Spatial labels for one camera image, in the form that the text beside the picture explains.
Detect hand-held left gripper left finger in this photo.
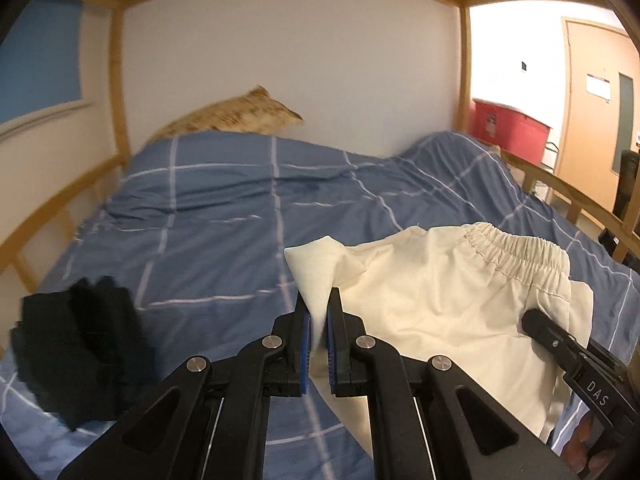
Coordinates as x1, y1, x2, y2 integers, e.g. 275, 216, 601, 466
57, 290, 313, 480

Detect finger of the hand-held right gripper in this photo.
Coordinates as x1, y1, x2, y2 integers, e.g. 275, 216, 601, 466
521, 308, 592, 377

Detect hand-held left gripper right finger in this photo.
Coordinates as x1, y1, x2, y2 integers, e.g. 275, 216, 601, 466
325, 287, 576, 480

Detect cream pants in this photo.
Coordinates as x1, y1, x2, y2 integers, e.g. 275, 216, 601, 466
283, 221, 593, 443

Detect person's right hand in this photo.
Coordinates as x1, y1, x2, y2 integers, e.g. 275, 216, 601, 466
562, 410, 617, 479

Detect dark object by door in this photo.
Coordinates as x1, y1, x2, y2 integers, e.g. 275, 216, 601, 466
600, 150, 640, 263

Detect blue checked duvet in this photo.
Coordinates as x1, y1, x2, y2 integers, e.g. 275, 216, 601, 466
0, 131, 640, 480

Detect wooden door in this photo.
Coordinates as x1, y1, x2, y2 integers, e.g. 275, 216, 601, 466
556, 17, 640, 222

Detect red storage bin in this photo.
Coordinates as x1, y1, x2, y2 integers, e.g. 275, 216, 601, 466
467, 97, 554, 167

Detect black folded clothes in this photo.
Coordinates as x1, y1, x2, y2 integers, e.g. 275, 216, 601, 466
10, 275, 157, 432

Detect tan patterned pillow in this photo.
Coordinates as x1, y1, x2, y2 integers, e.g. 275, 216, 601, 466
149, 85, 304, 142

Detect paper notice on door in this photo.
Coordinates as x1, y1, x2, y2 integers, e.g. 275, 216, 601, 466
586, 74, 612, 104

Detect blue window blind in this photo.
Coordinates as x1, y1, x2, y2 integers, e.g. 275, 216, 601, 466
0, 0, 84, 127

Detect black wire rack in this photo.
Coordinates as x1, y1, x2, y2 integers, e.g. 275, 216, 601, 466
541, 141, 562, 173

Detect wooden bunk bed frame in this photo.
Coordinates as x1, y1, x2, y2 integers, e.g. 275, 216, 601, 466
0, 0, 640, 311

